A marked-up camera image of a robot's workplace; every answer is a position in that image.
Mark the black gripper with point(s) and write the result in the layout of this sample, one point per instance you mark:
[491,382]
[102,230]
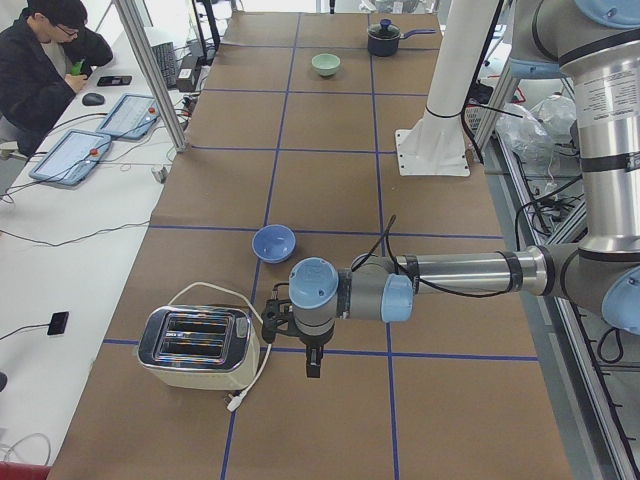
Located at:
[314,342]

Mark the blue bowl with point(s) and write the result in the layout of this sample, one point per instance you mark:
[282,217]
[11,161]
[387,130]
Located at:
[274,243]

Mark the green bowl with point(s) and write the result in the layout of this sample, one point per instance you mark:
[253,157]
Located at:
[326,64]

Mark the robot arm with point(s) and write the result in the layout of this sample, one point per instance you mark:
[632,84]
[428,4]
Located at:
[596,45]

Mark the cream toaster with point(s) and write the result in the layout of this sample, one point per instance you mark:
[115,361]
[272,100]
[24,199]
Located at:
[200,347]

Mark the small black box device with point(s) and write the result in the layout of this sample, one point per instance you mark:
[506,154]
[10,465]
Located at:
[58,323]

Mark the far blue teach pendant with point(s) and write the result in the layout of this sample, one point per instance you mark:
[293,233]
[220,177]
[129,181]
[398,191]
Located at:
[131,117]

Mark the blue teach pendant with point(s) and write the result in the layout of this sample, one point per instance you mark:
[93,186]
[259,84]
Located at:
[131,117]
[72,158]

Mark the near blue teach pendant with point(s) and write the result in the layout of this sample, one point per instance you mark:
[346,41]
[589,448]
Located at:
[72,158]

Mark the crumpled clear plastic bag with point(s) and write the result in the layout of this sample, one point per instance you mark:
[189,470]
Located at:
[537,134]

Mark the blue pot with lid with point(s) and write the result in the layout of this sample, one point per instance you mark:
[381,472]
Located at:
[383,38]

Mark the black keyboard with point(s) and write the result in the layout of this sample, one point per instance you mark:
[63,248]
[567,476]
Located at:
[165,56]

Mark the black computer mouse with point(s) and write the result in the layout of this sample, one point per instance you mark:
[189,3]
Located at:
[93,99]

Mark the black smartphone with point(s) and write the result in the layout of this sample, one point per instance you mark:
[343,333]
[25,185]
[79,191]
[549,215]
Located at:
[114,80]

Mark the person in black jacket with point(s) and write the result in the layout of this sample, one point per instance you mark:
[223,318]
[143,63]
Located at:
[47,56]

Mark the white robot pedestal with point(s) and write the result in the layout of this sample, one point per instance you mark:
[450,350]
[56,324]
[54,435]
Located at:
[435,145]

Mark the aluminium frame post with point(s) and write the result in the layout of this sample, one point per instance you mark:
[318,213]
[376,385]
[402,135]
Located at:
[133,26]

